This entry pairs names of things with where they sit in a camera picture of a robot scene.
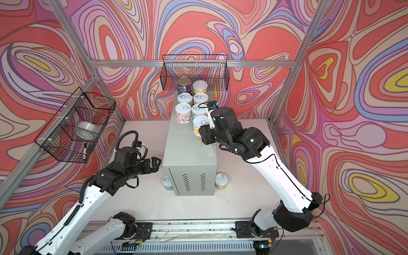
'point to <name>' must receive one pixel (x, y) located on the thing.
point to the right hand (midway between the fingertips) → (206, 133)
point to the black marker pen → (85, 151)
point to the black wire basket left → (71, 134)
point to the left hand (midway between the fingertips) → (155, 160)
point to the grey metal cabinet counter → (189, 167)
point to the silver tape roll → (88, 126)
